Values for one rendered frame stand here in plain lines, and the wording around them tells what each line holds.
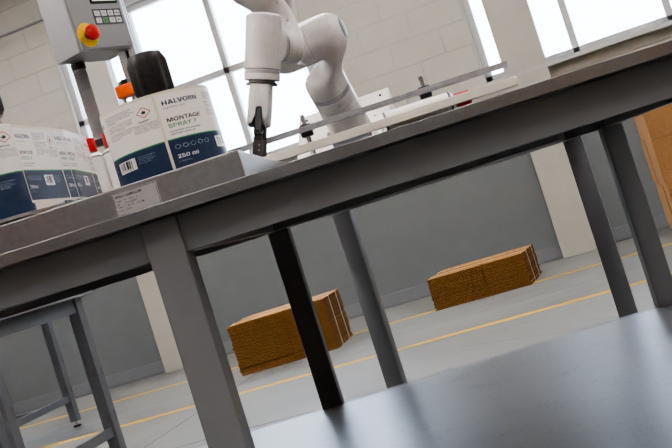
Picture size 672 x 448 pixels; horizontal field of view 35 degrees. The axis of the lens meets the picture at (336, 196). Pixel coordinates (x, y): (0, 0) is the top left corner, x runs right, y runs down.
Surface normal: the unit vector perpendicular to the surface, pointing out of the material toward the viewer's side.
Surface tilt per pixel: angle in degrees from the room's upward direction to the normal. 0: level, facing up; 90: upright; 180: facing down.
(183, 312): 90
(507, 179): 90
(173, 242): 90
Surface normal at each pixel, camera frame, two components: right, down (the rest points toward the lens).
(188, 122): 0.57, -0.20
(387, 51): -0.26, 0.06
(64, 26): -0.60, 0.17
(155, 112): 0.14, -0.07
